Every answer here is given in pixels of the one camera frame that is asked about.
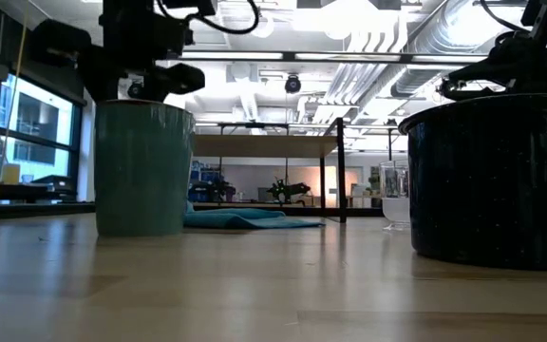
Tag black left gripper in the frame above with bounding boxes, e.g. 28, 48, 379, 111
79, 0, 194, 104

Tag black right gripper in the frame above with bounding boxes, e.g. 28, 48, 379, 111
439, 30, 547, 101

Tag green mug white handle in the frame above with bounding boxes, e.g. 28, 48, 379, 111
93, 99, 197, 238

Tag black speckled enamel mug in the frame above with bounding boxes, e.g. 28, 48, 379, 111
398, 93, 547, 272

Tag clear glass cup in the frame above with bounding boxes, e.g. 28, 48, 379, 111
380, 160, 411, 233

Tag blue storage boxes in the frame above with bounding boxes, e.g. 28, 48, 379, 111
190, 161, 236, 203

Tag dark background desk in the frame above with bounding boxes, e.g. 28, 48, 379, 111
0, 174, 78, 204

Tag long ceiling light bar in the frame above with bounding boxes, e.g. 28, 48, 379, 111
178, 49, 491, 64

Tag green potted plant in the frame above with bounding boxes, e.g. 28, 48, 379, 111
368, 175, 382, 208

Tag round white ceiling lamp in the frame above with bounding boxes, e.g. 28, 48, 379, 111
249, 9, 276, 40

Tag yellow box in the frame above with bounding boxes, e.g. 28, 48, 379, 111
1, 164, 22, 185

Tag teal cloth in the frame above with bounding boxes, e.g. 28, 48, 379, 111
182, 199, 325, 231

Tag silver ventilation duct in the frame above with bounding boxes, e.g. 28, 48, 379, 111
389, 0, 526, 99

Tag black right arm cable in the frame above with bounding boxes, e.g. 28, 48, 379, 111
480, 0, 531, 34

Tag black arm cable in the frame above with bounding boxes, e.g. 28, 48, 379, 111
159, 0, 260, 35
480, 0, 531, 34

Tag window with black frame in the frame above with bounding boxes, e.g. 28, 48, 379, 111
0, 73, 85, 203

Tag black background rig frame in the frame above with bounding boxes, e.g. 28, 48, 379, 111
195, 121, 401, 165

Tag yellow cable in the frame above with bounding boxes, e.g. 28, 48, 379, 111
0, 0, 30, 203

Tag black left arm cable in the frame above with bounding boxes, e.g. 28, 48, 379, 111
159, 0, 260, 35

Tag wooden shelf black frame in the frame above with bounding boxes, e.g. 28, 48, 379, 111
191, 116, 349, 224

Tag black table frame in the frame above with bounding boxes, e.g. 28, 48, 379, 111
0, 201, 384, 219

